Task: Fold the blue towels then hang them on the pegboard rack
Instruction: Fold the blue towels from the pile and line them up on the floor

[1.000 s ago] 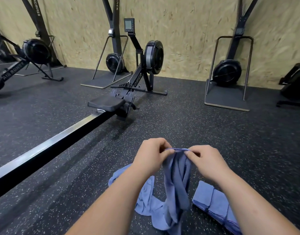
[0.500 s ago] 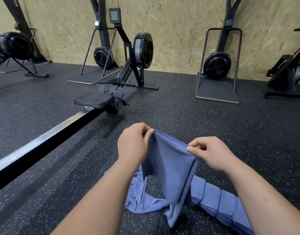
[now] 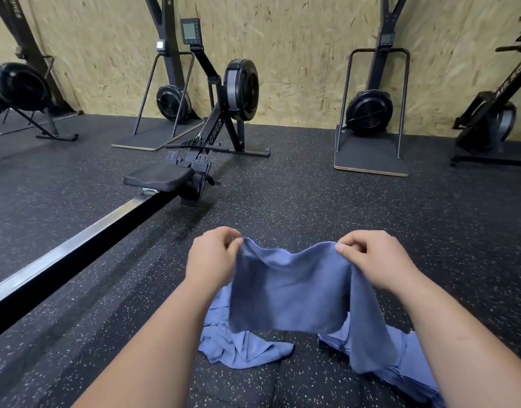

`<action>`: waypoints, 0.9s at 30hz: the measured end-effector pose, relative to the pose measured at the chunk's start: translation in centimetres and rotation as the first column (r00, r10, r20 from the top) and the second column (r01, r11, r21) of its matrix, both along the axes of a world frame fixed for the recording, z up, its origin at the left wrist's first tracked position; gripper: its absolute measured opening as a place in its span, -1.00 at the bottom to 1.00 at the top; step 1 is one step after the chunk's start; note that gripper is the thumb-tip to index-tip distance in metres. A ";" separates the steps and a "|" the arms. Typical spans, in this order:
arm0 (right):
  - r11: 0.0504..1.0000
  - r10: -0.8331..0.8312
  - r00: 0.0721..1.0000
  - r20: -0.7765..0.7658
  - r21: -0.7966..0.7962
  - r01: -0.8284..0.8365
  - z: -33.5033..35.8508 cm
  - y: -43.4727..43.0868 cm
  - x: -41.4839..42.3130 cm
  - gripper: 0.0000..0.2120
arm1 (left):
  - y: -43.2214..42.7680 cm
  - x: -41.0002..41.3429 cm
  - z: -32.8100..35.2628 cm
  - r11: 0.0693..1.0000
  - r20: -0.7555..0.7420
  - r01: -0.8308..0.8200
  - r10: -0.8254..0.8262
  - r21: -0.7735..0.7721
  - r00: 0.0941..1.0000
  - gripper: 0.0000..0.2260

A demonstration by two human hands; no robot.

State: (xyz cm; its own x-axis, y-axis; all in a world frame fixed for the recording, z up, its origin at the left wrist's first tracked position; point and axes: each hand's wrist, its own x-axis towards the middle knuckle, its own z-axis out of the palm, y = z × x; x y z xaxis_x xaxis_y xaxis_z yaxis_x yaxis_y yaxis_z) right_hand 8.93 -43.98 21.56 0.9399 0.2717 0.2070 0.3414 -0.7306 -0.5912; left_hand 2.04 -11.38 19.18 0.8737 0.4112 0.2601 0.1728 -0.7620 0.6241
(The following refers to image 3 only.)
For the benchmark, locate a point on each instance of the person's right hand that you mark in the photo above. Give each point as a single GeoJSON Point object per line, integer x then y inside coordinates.
{"type": "Point", "coordinates": [379, 261]}

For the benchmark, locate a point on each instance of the black fan bike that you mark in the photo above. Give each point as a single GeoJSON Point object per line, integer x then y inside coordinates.
{"type": "Point", "coordinates": [18, 85]}

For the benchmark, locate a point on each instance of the black rowing machine with rail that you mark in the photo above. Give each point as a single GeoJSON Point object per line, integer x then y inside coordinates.
{"type": "Point", "coordinates": [99, 229]}

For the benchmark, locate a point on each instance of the person's right forearm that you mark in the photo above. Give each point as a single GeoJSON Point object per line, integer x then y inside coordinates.
{"type": "Point", "coordinates": [473, 348]}

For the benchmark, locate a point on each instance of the black ski trainer wooden-edged platform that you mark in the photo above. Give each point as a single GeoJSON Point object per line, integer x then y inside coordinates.
{"type": "Point", "coordinates": [369, 110]}

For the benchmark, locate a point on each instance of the black ski trainer grey platform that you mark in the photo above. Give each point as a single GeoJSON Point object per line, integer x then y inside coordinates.
{"type": "Point", "coordinates": [171, 102]}

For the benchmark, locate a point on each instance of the blue towel pile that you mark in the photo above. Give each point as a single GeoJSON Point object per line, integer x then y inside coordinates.
{"type": "Point", "coordinates": [235, 344]}

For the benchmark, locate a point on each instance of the black upright exercise machine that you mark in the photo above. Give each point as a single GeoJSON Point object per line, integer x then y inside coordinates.
{"type": "Point", "coordinates": [490, 119]}

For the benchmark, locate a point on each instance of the person's left hand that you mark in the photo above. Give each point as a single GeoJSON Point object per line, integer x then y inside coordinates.
{"type": "Point", "coordinates": [211, 259]}

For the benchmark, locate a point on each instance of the person's left forearm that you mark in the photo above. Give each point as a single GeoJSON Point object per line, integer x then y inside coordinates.
{"type": "Point", "coordinates": [150, 352]}

